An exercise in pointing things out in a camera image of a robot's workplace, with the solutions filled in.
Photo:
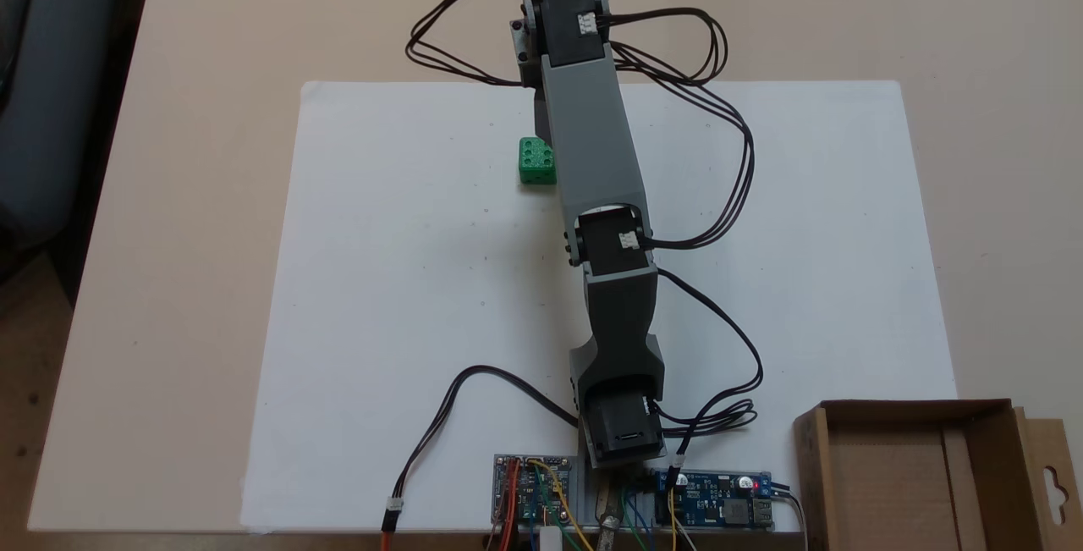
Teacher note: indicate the wide ribbed grey gripper finger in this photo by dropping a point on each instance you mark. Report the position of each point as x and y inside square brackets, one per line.
[542, 115]

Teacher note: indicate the green dice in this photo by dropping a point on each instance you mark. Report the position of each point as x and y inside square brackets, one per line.
[533, 163]

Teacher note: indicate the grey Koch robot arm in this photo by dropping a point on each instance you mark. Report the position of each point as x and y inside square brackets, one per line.
[592, 136]

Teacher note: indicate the white paper sheet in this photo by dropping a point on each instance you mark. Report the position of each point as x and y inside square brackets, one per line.
[406, 280]

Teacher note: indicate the metal clamp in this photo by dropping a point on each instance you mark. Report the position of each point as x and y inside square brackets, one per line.
[609, 530]

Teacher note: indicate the blue circuit board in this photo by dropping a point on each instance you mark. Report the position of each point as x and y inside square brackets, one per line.
[719, 500]

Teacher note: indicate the brown cardboard box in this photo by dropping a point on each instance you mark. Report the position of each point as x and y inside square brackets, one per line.
[888, 483]

